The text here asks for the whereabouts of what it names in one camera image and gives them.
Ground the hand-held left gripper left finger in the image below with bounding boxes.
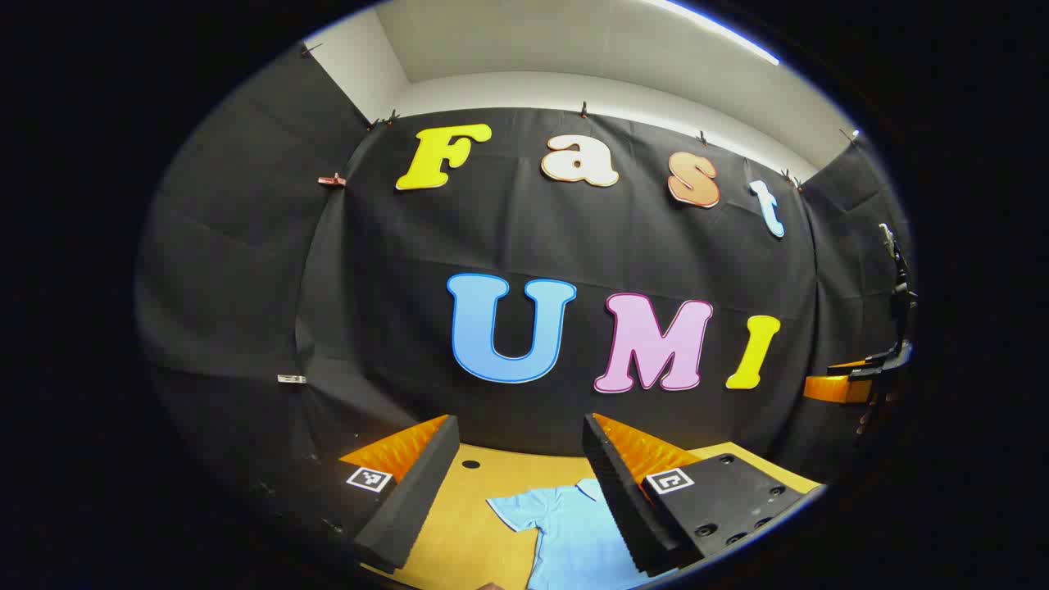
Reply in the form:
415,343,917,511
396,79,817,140
262,414,461,574

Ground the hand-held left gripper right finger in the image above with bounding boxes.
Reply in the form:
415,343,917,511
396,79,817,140
582,413,824,577

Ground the light blue T-shirt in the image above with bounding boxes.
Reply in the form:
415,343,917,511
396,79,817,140
486,478,661,590

